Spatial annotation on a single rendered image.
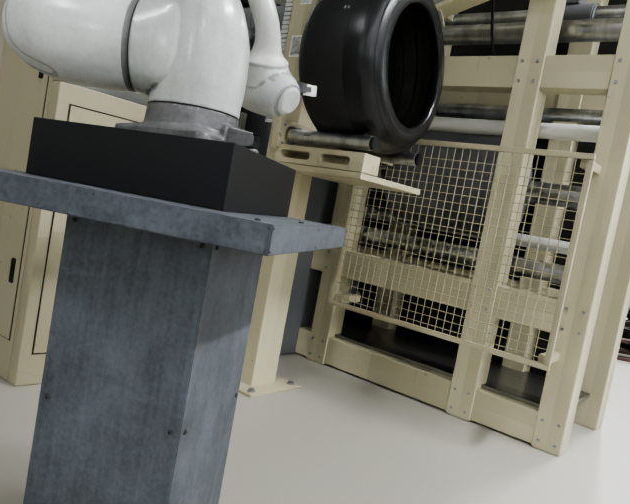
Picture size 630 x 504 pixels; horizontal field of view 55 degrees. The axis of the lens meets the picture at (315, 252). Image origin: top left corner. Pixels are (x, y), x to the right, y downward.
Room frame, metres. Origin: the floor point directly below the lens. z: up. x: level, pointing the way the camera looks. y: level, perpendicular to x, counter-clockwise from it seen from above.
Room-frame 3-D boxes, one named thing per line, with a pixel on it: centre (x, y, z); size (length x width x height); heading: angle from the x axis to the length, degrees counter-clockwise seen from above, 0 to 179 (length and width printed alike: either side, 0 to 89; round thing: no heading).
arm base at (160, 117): (1.03, 0.23, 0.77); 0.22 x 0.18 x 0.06; 67
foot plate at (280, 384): (2.20, 0.15, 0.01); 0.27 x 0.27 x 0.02; 52
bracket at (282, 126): (2.17, 0.07, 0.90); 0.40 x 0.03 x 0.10; 142
